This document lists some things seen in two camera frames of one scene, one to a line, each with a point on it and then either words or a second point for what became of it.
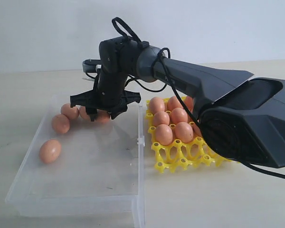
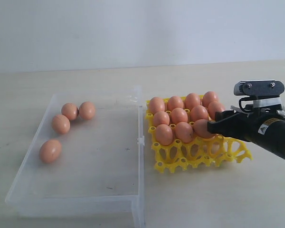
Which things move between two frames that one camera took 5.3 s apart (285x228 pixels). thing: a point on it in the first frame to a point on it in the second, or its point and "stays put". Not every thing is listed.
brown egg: [173, 103] stays put
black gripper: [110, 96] to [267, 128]
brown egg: [60, 123] stays put
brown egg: [50, 151] stays put
